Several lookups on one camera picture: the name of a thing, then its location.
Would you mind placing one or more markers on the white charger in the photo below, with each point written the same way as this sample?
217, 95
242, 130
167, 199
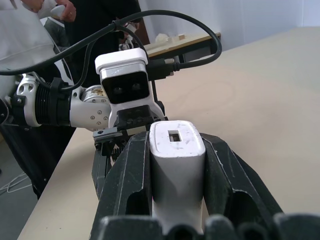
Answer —
176, 170

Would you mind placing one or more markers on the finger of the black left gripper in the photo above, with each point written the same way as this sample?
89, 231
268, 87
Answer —
102, 170

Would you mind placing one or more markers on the white handheld controller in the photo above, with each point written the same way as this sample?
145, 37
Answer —
57, 11

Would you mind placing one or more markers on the person's bare hand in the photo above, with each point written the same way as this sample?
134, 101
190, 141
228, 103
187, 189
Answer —
68, 13

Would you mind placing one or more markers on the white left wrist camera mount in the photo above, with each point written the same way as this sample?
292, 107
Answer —
125, 62

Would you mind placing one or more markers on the white crumpled object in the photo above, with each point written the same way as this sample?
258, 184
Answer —
163, 38

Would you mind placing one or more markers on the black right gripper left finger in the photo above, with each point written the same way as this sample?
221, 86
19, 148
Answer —
125, 170

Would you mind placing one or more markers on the wooden background table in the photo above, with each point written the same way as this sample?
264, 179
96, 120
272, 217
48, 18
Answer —
180, 42

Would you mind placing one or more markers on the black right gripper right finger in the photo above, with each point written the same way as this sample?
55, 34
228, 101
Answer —
225, 172

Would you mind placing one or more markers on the person in white clothing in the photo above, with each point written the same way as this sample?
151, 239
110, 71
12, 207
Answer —
20, 32

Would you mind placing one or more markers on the person in black clothing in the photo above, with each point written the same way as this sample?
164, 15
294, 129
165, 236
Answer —
100, 15

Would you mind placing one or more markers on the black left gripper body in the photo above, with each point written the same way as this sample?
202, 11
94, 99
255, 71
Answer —
133, 118

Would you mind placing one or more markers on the black robot torso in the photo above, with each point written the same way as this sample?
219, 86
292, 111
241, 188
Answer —
32, 155

